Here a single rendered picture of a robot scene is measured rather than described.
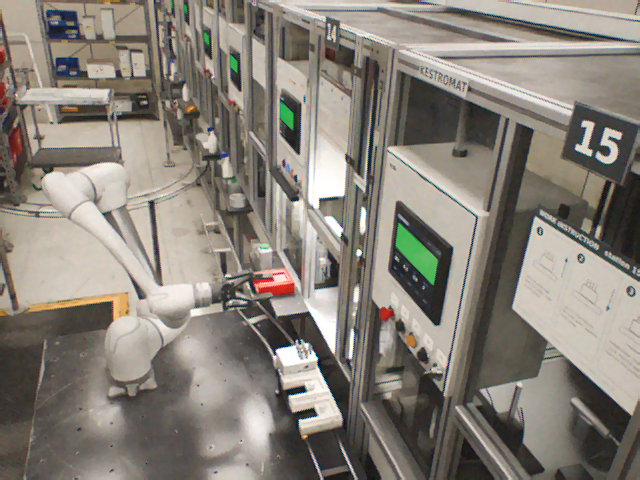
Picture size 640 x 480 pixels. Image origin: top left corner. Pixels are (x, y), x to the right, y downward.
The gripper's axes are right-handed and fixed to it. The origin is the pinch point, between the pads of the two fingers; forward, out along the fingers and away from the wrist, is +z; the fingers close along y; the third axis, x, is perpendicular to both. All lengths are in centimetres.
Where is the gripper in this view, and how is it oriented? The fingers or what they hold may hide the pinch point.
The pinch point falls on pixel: (265, 286)
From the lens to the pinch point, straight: 206.9
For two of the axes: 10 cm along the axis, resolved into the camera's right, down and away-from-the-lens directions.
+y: 0.4, -8.8, -4.7
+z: 9.4, -1.2, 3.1
